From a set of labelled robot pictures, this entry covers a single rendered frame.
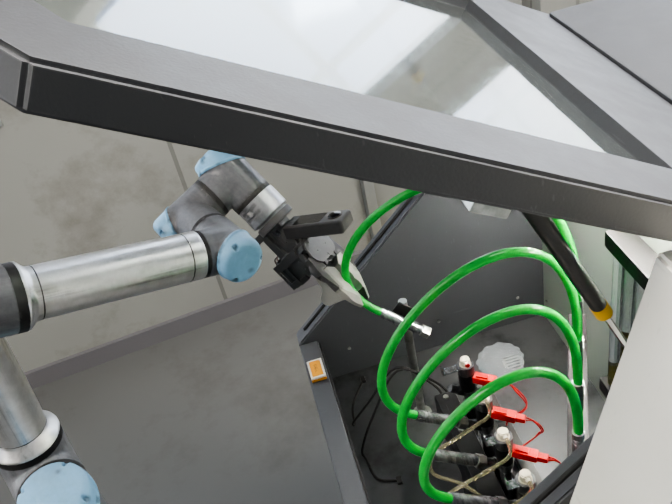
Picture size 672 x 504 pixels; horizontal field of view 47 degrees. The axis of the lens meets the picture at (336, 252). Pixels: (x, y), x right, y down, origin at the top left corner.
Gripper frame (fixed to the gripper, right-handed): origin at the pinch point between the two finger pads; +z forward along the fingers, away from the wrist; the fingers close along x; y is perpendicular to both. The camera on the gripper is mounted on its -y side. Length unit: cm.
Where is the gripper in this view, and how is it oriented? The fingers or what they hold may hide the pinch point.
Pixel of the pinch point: (362, 294)
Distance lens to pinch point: 131.2
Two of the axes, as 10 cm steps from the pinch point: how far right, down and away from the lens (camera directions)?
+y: -5.9, 5.5, 5.8
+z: 7.0, 7.1, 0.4
